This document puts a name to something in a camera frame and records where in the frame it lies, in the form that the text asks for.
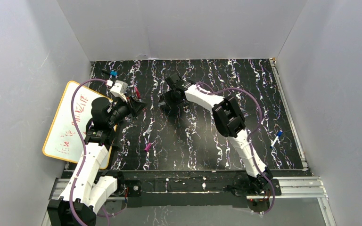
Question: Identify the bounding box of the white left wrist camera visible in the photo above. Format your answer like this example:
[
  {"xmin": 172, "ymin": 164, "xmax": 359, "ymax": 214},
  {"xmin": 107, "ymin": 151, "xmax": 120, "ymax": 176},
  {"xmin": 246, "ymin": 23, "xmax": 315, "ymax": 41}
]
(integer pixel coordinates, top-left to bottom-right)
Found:
[{"xmin": 109, "ymin": 80, "xmax": 128, "ymax": 102}]

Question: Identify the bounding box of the magenta pen cap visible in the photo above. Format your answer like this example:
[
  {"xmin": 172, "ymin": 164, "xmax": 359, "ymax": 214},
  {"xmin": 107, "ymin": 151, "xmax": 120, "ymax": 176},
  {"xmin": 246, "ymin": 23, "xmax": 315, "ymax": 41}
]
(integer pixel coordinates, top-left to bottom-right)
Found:
[{"xmin": 144, "ymin": 143, "xmax": 152, "ymax": 152}]

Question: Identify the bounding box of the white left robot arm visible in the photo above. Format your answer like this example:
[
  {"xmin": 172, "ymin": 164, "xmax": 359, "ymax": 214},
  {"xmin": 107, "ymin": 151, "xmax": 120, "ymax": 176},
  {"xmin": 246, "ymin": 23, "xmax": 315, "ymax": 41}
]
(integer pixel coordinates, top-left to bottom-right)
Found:
[{"xmin": 47, "ymin": 97, "xmax": 147, "ymax": 226}]

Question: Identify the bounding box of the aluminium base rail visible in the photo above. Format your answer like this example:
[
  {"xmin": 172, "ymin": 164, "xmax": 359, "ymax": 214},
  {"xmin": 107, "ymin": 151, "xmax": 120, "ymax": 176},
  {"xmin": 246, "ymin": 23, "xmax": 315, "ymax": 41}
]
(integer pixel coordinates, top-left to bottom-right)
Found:
[{"xmin": 43, "ymin": 176, "xmax": 336, "ymax": 226}]

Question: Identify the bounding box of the yellow framed whiteboard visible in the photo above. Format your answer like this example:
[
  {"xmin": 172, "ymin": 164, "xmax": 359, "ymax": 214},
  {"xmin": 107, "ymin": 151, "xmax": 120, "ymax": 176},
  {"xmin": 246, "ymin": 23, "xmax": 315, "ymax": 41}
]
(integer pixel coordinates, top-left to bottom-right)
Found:
[{"xmin": 42, "ymin": 81, "xmax": 103, "ymax": 163}]

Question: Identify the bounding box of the blue capped black marker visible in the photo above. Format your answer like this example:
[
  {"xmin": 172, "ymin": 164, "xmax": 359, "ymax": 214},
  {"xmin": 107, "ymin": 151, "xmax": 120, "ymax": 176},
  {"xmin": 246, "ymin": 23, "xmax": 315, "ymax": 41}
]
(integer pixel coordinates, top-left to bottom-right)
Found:
[{"xmin": 101, "ymin": 69, "xmax": 117, "ymax": 77}]

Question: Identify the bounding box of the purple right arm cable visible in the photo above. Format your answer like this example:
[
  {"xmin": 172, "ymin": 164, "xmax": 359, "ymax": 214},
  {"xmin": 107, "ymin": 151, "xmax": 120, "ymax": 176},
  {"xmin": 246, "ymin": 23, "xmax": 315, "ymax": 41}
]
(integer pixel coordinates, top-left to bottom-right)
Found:
[{"xmin": 197, "ymin": 81, "xmax": 276, "ymax": 214}]

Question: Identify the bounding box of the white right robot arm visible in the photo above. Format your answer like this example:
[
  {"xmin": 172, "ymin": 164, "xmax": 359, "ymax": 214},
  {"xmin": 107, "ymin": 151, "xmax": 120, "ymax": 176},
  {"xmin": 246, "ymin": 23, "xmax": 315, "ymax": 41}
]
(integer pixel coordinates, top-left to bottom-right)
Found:
[{"xmin": 159, "ymin": 74, "xmax": 274, "ymax": 193}]

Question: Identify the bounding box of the blue capped white marker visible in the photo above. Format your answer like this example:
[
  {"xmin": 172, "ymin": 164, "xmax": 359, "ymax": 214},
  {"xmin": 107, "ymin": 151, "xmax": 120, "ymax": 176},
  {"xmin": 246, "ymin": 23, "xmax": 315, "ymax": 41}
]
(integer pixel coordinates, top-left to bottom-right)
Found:
[{"xmin": 270, "ymin": 130, "xmax": 283, "ymax": 148}]

